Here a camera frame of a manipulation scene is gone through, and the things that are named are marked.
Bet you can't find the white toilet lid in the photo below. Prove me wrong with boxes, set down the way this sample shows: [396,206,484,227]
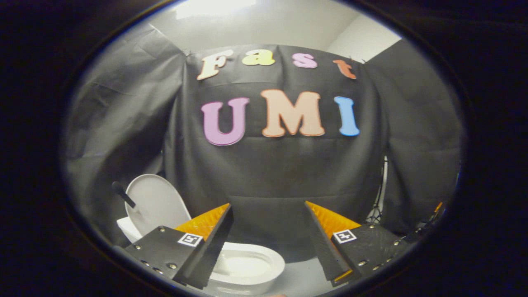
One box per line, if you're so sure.
[125,174,192,237]

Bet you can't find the white toilet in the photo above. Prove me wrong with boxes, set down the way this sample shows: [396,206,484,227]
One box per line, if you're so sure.
[117,217,286,296]

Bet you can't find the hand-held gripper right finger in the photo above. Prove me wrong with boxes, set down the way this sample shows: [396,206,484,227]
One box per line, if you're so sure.
[304,200,410,288]

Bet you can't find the black backdrop cloth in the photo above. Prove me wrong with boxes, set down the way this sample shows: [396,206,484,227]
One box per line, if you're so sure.
[62,23,467,264]

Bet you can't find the black rod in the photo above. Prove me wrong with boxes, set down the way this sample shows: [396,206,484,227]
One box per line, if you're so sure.
[111,181,137,209]

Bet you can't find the dark equipment with orange part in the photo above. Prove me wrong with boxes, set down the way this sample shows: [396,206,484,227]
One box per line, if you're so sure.
[406,201,447,245]

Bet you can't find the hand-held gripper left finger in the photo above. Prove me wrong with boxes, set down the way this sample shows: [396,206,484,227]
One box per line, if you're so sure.
[123,203,234,290]

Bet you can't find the light stand tripod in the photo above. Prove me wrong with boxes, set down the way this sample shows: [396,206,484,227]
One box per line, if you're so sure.
[366,157,389,226]

